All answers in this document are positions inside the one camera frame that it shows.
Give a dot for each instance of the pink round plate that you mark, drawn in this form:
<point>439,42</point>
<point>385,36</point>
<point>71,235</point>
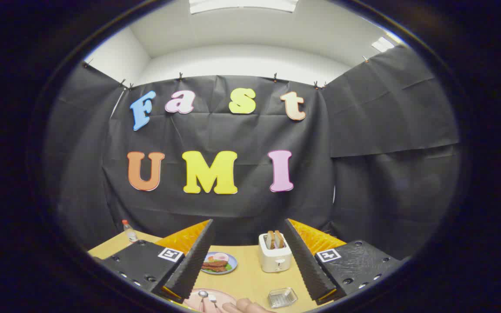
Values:
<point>226,298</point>

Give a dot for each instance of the cream toaster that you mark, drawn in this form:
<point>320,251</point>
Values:
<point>275,261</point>

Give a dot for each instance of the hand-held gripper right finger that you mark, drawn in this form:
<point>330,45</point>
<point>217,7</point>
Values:
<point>307,265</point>

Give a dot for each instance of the blue food plate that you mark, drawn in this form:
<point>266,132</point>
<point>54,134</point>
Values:
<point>232,261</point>

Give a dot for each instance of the ceiling light panel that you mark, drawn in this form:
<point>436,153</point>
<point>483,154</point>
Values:
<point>242,4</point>
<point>382,44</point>

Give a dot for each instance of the toast bread slice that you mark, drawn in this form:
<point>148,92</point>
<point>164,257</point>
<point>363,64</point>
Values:
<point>279,239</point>
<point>270,240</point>

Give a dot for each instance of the clear water bottle red cap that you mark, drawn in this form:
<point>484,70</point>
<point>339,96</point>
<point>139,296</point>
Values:
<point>130,232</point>

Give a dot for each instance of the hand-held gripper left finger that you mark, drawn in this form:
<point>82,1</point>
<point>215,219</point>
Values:
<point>192,265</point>

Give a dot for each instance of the brown meat slice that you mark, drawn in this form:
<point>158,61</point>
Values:
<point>213,269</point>
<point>218,263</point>

